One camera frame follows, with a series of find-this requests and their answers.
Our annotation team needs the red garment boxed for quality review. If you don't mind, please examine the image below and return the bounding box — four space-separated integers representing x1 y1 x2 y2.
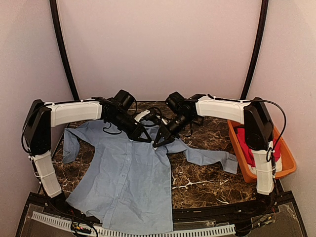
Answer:
235 126 282 170

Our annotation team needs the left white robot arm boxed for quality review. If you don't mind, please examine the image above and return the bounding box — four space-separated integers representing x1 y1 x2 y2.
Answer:
21 90 151 215

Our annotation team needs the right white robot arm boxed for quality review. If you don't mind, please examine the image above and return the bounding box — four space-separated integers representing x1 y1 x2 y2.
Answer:
153 92 279 214

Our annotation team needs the light blue shirt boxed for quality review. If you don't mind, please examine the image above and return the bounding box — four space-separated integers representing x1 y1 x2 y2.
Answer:
63 120 238 235

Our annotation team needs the white slotted cable duct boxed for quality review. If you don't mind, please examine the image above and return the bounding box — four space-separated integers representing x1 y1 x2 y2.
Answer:
32 211 236 237

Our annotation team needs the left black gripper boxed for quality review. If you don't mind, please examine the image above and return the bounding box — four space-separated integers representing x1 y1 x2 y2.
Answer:
108 111 152 142

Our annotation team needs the left black frame post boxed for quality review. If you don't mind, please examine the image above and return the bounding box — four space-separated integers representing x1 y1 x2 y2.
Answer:
49 0 79 101

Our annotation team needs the black front rail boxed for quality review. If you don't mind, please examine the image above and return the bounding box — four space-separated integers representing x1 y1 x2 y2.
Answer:
23 191 300 232

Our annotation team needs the orange plastic basin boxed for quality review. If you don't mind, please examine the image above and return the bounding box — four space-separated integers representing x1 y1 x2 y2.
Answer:
227 120 297 183

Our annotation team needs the white garment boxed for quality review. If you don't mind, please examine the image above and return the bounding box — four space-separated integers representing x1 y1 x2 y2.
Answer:
247 158 283 175

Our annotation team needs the right black frame post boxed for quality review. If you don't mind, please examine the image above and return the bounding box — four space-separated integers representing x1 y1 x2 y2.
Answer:
240 0 269 100

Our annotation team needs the black frame post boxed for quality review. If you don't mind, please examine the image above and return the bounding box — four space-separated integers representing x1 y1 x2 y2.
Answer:
240 0 269 100
49 0 79 101

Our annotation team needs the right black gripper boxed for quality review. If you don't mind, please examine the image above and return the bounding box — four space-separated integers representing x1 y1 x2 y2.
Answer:
153 112 195 147

